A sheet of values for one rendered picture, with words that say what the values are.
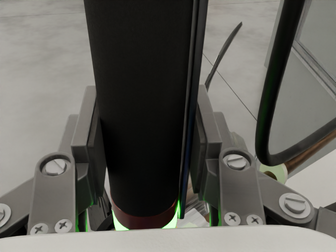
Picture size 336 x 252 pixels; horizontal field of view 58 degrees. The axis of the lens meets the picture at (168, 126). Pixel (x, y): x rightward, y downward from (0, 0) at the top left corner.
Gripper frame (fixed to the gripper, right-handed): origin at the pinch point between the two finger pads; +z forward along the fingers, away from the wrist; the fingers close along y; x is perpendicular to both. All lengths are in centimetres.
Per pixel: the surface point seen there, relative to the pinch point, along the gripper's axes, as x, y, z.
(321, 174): -29.8, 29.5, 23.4
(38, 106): -150, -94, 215
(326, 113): -62, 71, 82
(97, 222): -49, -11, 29
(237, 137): -35, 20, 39
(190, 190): -37.4, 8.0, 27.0
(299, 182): -32.9, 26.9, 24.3
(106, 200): -33.1, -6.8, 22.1
